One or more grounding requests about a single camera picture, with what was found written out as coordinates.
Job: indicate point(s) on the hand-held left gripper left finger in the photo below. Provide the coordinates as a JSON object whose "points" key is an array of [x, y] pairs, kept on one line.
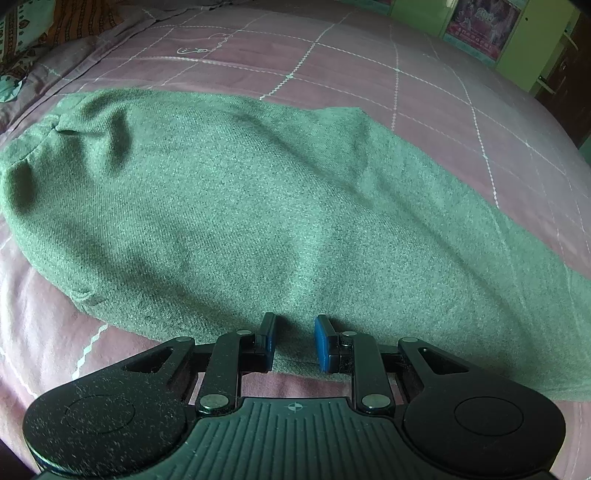
{"points": [[268, 341]]}

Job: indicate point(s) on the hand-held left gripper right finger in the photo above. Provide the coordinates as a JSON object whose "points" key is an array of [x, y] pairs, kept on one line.
{"points": [[323, 344]]}

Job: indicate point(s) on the green pants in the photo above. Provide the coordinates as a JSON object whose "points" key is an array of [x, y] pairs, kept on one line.
{"points": [[231, 207]]}

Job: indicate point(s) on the pink quilted bedspread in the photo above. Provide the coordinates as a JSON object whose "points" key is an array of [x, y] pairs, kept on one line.
{"points": [[323, 69]]}

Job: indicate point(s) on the dark brown wooden door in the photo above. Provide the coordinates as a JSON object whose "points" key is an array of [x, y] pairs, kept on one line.
{"points": [[565, 87]]}

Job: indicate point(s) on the pale green wardrobe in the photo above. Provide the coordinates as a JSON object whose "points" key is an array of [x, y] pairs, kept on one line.
{"points": [[524, 50]]}

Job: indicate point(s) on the orange patterned pillow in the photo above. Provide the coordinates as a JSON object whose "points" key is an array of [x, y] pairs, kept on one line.
{"points": [[78, 21]]}

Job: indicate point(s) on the teal patterned pillow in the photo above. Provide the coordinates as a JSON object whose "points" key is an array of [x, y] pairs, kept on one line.
{"points": [[18, 41]]}

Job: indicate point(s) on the wall poster with figures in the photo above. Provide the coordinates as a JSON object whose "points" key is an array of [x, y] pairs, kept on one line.
{"points": [[480, 23]]}

